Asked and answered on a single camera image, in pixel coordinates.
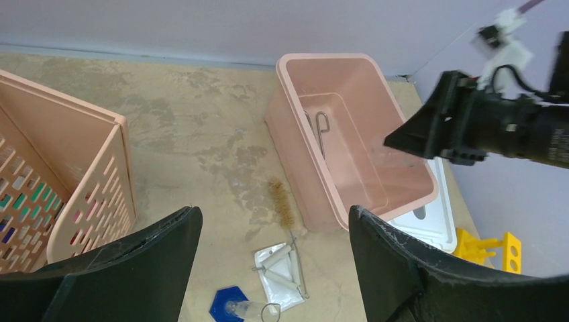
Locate yellow test tube rack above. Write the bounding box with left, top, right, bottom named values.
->
left=453, top=228, right=522, bottom=274

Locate pink plastic bin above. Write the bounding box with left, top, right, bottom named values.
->
left=265, top=54, right=439, bottom=232

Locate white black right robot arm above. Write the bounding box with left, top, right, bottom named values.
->
left=384, top=32, right=568, bottom=168

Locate orange perforated file organizer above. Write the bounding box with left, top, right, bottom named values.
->
left=1, top=71, right=137, bottom=274

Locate white plastic bin lid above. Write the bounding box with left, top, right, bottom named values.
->
left=389, top=158, right=458, bottom=254

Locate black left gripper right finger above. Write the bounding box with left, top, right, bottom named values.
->
left=348, top=205, right=568, bottom=321

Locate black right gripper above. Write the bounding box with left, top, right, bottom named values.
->
left=384, top=70, right=568, bottom=168

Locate clay triangle in bag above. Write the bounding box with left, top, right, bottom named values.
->
left=252, top=237, right=310, bottom=311

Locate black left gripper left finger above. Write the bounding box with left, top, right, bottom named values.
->
left=1, top=207, right=203, bottom=321

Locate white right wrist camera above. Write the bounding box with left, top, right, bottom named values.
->
left=472, top=7, right=533, bottom=92

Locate brown bristle tube brush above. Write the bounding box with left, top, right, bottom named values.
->
left=268, top=176, right=310, bottom=299

